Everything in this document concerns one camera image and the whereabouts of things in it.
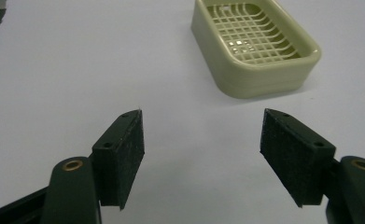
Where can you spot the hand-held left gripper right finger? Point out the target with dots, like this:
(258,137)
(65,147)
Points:
(298,161)

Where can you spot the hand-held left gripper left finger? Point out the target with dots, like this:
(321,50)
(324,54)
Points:
(118,168)

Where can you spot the pale green soap dish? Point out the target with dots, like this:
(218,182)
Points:
(248,56)

